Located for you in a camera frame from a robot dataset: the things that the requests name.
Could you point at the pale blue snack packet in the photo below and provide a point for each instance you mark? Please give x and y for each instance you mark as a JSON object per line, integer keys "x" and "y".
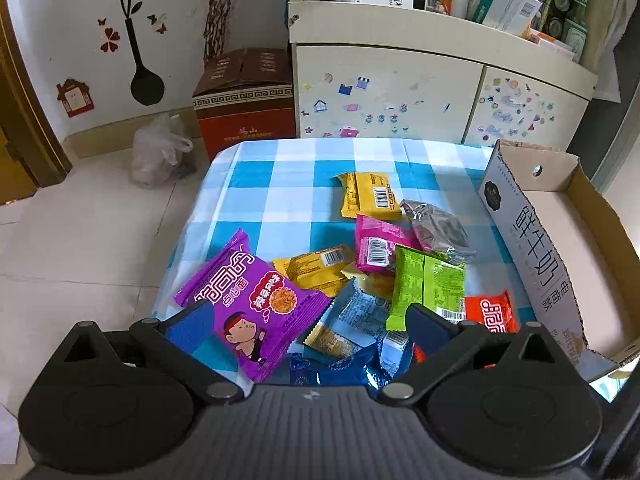
{"x": 357, "y": 315}

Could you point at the red house wall sticker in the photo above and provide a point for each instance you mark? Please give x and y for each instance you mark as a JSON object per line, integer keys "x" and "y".
{"x": 75, "y": 100}

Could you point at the white cardboard box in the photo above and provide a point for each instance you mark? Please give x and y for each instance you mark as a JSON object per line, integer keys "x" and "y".
{"x": 565, "y": 240}

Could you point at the pale yellow snack packet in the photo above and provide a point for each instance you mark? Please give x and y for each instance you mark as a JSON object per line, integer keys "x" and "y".
{"x": 375, "y": 285}

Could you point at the red flower wall sticker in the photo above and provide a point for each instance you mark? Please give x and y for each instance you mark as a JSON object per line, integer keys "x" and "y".
{"x": 110, "y": 40}

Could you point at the black vase wall sticker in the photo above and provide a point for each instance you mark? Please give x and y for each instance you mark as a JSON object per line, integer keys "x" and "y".
{"x": 145, "y": 85}

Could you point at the dark blue snack packet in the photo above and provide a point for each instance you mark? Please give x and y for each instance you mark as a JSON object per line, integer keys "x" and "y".
{"x": 330, "y": 372}

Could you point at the cream cabinet with stickers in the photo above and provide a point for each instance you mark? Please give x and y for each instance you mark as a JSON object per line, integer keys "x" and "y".
{"x": 390, "y": 80}

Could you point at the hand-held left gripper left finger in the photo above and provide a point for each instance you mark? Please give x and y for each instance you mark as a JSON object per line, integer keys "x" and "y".
{"x": 187, "y": 324}

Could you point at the red snack packet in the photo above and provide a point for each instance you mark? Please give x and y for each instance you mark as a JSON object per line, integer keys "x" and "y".
{"x": 487, "y": 312}

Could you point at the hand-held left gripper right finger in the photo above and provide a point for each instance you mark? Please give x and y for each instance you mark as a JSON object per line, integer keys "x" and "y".
{"x": 425, "y": 324}

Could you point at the green snack packet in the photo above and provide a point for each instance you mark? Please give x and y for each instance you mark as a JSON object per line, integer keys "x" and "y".
{"x": 425, "y": 280}

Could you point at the blue checkered tablecloth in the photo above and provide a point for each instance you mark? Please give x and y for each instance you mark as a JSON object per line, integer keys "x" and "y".
{"x": 280, "y": 195}

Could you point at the brown wooden door frame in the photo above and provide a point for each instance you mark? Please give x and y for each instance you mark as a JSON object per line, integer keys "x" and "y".
{"x": 30, "y": 150}

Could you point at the pink snack packet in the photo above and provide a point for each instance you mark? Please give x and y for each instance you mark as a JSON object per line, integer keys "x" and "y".
{"x": 375, "y": 240}

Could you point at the brown cardboard box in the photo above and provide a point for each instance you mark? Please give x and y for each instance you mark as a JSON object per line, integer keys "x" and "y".
{"x": 245, "y": 120}

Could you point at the white snack packet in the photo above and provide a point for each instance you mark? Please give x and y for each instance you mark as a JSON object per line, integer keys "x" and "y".
{"x": 395, "y": 355}

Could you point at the dried branches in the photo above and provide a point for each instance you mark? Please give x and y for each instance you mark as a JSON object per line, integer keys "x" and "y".
{"x": 220, "y": 10}

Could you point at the butterfly wall sticker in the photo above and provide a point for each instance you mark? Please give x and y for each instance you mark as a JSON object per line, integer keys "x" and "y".
{"x": 160, "y": 24}

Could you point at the silver snack packet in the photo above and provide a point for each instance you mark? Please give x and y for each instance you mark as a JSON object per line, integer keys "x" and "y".
{"x": 440, "y": 232}

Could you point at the purple snack packet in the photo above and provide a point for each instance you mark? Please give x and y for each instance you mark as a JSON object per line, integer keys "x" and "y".
{"x": 260, "y": 290}

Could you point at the clear plastic bag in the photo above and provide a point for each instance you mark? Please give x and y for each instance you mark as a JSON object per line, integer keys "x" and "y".
{"x": 155, "y": 155}

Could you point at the tan snack packet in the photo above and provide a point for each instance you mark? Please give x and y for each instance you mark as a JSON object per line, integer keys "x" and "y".
{"x": 332, "y": 342}

